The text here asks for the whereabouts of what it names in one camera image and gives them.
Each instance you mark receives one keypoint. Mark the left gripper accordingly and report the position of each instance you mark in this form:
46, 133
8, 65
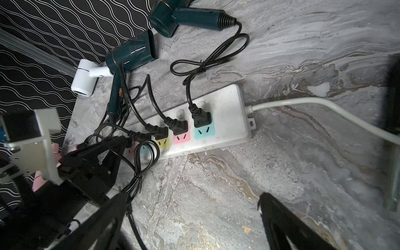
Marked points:
88, 175

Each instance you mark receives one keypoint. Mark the white dryer at back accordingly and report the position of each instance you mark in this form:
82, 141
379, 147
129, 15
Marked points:
86, 77

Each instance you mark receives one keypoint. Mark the black plastic tool case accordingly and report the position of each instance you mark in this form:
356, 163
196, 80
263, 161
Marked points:
391, 107

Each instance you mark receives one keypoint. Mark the green dryer back left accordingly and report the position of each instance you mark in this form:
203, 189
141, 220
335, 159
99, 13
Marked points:
130, 55

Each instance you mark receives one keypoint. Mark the green dryer back right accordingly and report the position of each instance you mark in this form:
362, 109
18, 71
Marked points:
166, 16

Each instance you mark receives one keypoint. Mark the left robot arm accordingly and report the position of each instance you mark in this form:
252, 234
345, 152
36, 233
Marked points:
77, 214

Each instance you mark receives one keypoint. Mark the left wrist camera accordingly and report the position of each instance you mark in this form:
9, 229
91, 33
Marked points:
28, 135

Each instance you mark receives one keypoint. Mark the black cord pink dryer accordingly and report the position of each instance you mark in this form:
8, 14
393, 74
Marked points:
135, 184

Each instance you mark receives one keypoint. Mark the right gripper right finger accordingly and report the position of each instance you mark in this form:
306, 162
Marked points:
283, 228

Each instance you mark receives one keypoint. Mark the white multicolour power strip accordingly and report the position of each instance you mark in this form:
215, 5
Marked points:
230, 124

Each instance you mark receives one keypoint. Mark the green dryer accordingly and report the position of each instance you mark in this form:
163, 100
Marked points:
130, 55
166, 16

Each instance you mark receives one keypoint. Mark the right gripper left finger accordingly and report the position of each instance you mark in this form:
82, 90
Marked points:
101, 231

